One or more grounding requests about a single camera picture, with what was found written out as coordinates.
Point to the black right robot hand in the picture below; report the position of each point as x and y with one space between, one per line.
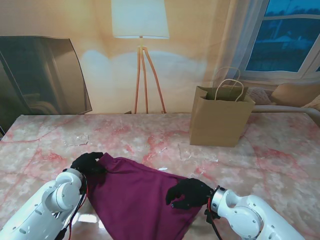
195 192

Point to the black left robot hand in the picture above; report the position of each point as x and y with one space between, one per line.
86 163

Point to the maroon shorts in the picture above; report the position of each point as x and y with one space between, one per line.
140 195

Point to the kraft paper bag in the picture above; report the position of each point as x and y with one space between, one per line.
220 120

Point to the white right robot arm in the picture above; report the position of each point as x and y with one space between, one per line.
245 215

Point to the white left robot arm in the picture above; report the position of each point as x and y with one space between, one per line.
45 205

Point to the dark framed mirror panel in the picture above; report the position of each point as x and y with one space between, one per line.
37 75

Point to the knitted beige pillow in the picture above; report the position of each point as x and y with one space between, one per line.
260 96

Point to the smooth beige cushion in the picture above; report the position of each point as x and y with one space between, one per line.
292 93

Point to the white shade tripod floor lamp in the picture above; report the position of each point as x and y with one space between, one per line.
140 20

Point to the sheer beige curtain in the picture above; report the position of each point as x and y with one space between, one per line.
235 37

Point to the white framed window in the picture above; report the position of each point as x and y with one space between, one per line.
282 42

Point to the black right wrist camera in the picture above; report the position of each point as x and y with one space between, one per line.
210 216

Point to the beige sofa frame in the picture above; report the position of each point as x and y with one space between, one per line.
280 108

